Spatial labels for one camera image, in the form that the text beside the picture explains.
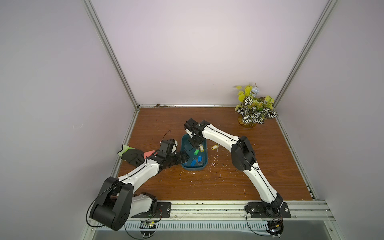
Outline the teal plastic storage box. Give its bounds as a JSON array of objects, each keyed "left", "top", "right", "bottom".
[{"left": 181, "top": 134, "right": 208, "bottom": 171}]

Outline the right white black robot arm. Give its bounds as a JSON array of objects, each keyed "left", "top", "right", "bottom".
[{"left": 184, "top": 119, "right": 284, "bottom": 217}]

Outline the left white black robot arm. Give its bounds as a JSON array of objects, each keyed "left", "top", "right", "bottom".
[{"left": 86, "top": 139, "right": 189, "bottom": 231}]

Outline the pink eraser block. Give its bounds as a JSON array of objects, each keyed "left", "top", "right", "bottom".
[{"left": 143, "top": 150, "right": 155, "bottom": 160}]

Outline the black green work glove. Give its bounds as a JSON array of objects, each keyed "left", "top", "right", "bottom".
[{"left": 118, "top": 145, "right": 145, "bottom": 167}]

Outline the artificial potted plant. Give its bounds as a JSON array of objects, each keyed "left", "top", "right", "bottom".
[{"left": 235, "top": 84, "right": 279, "bottom": 128}]

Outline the left controller board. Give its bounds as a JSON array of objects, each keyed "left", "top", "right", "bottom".
[{"left": 139, "top": 221, "right": 158, "bottom": 239}]

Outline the controller board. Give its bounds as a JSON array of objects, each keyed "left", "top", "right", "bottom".
[
  {"left": 267, "top": 219, "right": 284, "bottom": 238},
  {"left": 139, "top": 221, "right": 158, "bottom": 239}
]

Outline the right controller board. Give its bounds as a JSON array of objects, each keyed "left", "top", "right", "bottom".
[{"left": 267, "top": 219, "right": 284, "bottom": 238}]

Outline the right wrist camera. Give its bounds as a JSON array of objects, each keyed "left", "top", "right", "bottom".
[{"left": 184, "top": 123, "right": 193, "bottom": 136}]

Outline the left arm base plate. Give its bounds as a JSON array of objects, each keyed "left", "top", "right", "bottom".
[{"left": 130, "top": 202, "right": 172, "bottom": 219}]

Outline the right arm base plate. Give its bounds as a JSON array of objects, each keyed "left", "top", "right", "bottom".
[{"left": 244, "top": 202, "right": 292, "bottom": 219}]

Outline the aluminium front rail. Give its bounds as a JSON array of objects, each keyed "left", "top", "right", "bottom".
[{"left": 131, "top": 200, "right": 334, "bottom": 221}]

